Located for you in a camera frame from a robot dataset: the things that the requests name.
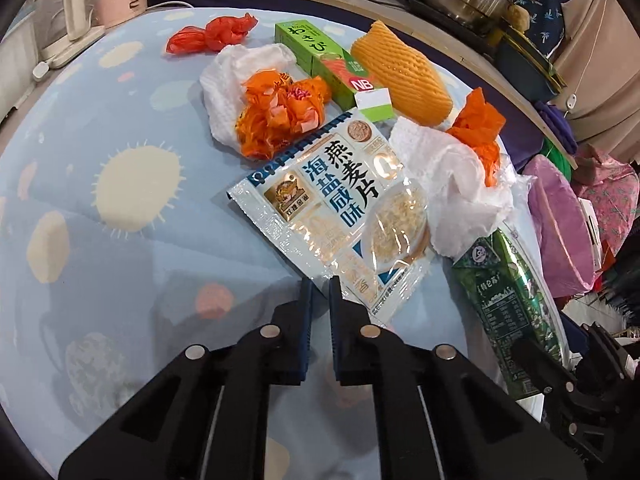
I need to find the silver oat snack packet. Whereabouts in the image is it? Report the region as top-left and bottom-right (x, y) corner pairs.
(226, 107), (435, 328)

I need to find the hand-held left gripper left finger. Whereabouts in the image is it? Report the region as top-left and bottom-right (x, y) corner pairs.
(57, 278), (314, 480)

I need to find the orange wrapper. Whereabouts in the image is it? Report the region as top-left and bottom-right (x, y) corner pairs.
(236, 71), (332, 160)

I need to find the clear plastic bag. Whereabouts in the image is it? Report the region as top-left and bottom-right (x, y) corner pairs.
(492, 152), (540, 235)

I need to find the white appliance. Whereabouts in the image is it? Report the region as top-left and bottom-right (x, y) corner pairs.
(40, 0), (106, 68)

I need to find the beige curtain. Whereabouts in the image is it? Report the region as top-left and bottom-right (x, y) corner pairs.
(550, 0), (640, 156)

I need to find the pink patterned cloth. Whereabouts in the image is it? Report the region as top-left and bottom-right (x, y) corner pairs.
(575, 147), (640, 261)

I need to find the green milk carton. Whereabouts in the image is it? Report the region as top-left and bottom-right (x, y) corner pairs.
(452, 230), (563, 401)

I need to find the blue basin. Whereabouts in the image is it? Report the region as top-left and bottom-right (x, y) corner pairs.
(495, 35), (568, 103)

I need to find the green cardboard box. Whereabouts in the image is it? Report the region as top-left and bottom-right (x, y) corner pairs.
(274, 20), (394, 122)

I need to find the blue floral cloth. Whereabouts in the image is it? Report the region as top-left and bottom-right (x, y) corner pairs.
(385, 0), (576, 56)

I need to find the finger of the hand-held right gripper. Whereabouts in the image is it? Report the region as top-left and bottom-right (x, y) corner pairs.
(512, 338), (579, 399)

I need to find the white milk box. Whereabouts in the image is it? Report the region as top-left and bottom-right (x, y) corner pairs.
(577, 197), (602, 281)

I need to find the black induction cooker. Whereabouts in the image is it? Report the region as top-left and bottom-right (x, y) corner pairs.
(410, 0), (501, 56)

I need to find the white paper towel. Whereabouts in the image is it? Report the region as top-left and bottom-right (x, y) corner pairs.
(389, 116), (516, 260)
(200, 44), (296, 148)

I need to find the purple cloth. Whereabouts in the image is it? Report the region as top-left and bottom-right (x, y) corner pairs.
(535, 100), (578, 161)

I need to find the blue printed blanket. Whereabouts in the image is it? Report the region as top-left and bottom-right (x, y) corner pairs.
(0, 7), (551, 480)

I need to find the orange foam fruit net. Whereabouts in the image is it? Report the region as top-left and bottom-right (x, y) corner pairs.
(350, 20), (455, 128)

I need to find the green bag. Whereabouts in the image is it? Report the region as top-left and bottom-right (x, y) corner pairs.
(540, 137), (576, 171)

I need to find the red plastic bag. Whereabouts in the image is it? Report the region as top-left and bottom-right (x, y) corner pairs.
(166, 14), (258, 56)

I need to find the brown loofah sponge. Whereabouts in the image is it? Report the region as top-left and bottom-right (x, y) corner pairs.
(505, 2), (533, 28)

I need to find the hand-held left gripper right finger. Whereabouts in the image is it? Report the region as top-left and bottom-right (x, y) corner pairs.
(329, 276), (588, 480)

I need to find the bin with pink liner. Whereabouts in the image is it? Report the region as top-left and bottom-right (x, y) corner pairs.
(525, 155), (596, 296)

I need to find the orange plastic bag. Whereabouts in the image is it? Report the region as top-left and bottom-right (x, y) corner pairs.
(446, 89), (507, 188)

